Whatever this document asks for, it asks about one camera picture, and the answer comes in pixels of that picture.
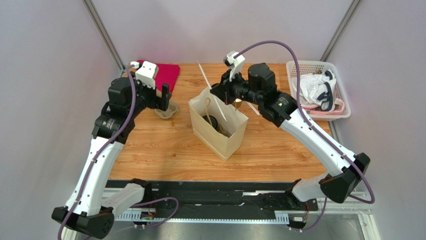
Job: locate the white crumpled garment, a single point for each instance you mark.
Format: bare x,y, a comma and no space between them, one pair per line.
316,89

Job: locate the brown paper bag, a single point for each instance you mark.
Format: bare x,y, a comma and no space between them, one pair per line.
232,124

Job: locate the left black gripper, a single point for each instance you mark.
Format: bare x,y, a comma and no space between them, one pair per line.
163,101

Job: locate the folded red cloth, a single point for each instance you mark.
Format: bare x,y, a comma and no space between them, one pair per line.
167,73

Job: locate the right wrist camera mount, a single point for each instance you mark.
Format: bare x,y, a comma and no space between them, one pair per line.
234,61

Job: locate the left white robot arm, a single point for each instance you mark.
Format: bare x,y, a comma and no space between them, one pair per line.
86,211

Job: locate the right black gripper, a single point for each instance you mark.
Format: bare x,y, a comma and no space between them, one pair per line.
225,89

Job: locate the white plastic basket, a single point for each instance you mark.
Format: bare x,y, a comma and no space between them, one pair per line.
318,67

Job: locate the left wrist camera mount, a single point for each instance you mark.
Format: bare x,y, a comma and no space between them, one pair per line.
145,73

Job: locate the black cup lid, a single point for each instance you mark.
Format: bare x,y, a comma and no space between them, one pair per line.
212,121

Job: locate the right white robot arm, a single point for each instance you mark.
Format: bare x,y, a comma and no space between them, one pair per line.
344,168

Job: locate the pink strap item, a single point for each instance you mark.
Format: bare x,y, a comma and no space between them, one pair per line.
337,109

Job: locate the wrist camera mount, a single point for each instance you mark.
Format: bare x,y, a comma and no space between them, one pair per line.
145,73
234,61

